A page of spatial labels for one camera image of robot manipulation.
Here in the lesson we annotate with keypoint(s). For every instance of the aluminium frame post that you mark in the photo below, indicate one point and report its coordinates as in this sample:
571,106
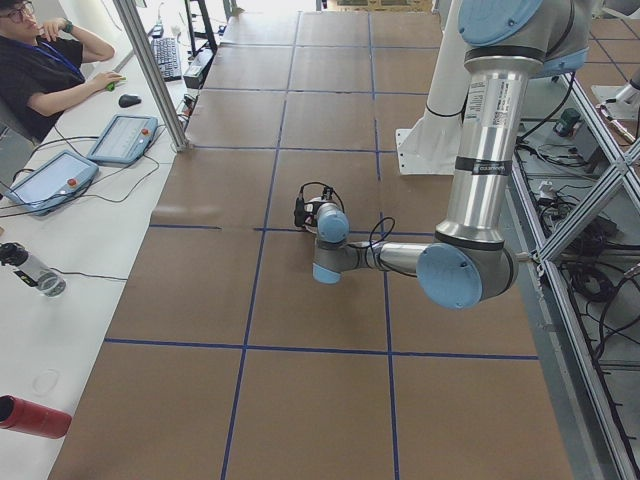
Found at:
138,38

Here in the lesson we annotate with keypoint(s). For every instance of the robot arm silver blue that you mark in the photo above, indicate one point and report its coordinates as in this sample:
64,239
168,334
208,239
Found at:
490,51

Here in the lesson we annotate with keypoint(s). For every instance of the near blue teach pendant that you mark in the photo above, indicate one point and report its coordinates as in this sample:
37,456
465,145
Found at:
53,184

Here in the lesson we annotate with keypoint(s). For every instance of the blue teach pendant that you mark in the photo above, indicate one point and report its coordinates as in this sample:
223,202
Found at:
53,184
124,140

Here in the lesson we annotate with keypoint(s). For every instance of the black keyboard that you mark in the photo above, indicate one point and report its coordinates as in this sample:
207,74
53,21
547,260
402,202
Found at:
166,54

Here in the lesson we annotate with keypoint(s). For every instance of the seated person in black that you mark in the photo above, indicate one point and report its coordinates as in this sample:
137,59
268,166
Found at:
41,74

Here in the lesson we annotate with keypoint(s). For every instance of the red bottle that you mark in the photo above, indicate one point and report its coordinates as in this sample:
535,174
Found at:
27,417

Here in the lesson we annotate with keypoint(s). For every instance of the white pedestal column base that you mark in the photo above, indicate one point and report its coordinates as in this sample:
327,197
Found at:
431,146

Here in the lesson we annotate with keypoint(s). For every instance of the clear water bottle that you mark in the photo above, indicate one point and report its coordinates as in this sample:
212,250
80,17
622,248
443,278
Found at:
31,270

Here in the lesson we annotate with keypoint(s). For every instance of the far blue teach pendant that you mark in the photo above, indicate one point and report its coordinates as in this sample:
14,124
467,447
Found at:
124,140

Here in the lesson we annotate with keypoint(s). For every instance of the brown paper table mat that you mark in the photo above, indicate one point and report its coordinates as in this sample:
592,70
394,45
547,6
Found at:
225,359

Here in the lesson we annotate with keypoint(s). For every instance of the white smiley mug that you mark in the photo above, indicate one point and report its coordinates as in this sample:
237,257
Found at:
311,209

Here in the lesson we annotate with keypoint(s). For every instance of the black computer mouse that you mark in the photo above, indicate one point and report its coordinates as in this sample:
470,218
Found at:
129,100

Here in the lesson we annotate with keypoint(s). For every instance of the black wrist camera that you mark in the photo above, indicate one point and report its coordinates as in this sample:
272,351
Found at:
300,214

